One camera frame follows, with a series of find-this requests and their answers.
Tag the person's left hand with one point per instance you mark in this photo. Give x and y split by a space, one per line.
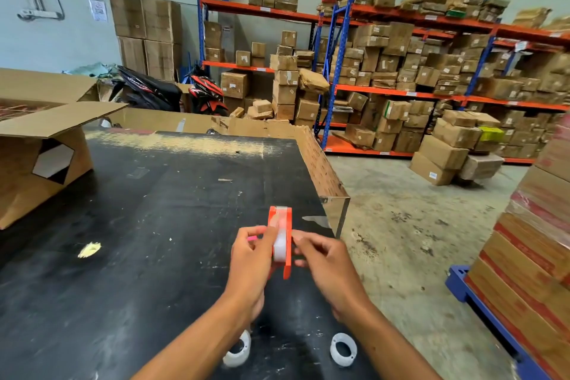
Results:
247 266

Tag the person's right hand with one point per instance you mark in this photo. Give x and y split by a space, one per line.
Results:
331 270

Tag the person's left thumb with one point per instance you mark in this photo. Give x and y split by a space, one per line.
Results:
272 232

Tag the person's right thumb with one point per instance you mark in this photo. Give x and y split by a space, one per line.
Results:
303 262

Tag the orange tape dispenser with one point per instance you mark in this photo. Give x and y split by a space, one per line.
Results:
288 224

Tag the person's left forearm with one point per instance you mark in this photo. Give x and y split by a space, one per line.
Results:
200 344

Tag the person's right forearm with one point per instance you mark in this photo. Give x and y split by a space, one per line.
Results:
392 348

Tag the clear tape roll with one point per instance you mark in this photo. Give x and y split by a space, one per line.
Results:
280 246

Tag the white empty tape core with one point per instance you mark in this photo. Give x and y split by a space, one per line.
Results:
335 350
236 355

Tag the red and black motorcycle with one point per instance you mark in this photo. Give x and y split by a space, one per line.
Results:
207 92

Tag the blue plastic pallet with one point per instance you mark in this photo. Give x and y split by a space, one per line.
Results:
458 281

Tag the floor pile of cardboard boxes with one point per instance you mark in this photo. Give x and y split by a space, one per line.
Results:
445 150

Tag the yellow paper scrap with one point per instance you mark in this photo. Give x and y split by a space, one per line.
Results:
89 250

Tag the wide orange blue shelving rack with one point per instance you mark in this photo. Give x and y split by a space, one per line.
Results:
400 93

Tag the large brown cardboard carton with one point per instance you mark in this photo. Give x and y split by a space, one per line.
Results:
128 14
161 60
161 20
132 55

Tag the shelved brown cardboard boxes group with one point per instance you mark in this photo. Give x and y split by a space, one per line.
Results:
392 59

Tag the narrow orange blue shelving rack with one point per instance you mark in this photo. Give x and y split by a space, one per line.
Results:
249 8

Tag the bright green box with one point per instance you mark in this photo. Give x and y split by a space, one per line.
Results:
491 133

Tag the red striped cartons pallet stack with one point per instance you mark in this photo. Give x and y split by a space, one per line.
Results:
534 250

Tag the teal plastic sheet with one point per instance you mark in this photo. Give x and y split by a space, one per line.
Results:
91 69

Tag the large open cardboard box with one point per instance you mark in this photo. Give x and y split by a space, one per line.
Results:
40 126

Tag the white paper wall notice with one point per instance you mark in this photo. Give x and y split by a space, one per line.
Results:
98 9

